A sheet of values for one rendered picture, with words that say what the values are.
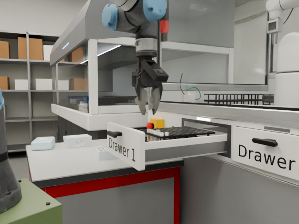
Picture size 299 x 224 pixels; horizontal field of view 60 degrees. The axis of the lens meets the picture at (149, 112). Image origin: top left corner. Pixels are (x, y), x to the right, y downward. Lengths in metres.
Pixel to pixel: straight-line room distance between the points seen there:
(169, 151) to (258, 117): 0.28
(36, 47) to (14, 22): 0.74
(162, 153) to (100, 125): 0.93
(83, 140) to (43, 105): 3.67
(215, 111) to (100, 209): 0.55
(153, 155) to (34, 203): 0.35
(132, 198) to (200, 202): 0.27
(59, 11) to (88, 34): 3.58
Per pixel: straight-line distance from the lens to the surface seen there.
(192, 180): 1.12
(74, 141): 1.37
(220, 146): 0.91
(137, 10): 0.73
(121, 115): 1.71
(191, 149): 0.84
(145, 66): 0.86
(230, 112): 0.91
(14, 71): 5.05
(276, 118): 0.80
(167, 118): 1.24
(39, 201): 0.57
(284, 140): 0.77
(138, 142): 0.72
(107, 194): 1.01
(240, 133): 0.86
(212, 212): 1.06
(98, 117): 1.66
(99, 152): 1.09
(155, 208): 1.13
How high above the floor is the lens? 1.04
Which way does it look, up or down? 4 degrees down
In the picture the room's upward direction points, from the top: straight up
